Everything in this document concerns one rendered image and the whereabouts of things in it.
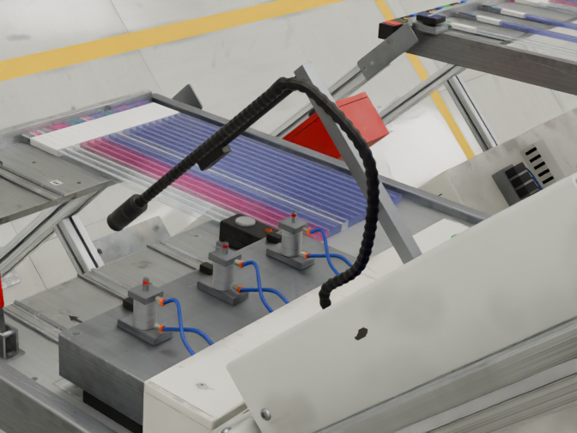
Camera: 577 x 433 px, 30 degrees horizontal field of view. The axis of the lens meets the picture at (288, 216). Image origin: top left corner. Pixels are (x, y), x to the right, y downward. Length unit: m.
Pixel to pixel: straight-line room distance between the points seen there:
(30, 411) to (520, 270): 0.57
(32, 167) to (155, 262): 0.33
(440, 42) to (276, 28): 1.02
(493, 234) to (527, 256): 0.02
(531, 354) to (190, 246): 0.78
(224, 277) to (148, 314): 0.11
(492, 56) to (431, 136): 1.27
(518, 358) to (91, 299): 0.69
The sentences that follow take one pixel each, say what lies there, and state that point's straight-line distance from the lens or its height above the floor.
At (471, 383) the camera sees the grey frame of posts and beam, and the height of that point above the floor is 1.60.
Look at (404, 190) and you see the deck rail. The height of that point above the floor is 1.08.
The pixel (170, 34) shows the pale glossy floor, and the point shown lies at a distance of 3.00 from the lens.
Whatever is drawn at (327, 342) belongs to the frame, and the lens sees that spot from 0.72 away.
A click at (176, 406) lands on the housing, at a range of 0.91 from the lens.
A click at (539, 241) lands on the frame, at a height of 1.67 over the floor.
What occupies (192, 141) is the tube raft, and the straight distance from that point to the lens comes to 1.62.
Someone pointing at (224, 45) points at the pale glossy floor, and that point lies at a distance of 3.10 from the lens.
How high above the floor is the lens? 2.00
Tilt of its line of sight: 43 degrees down
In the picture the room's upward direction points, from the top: 56 degrees clockwise
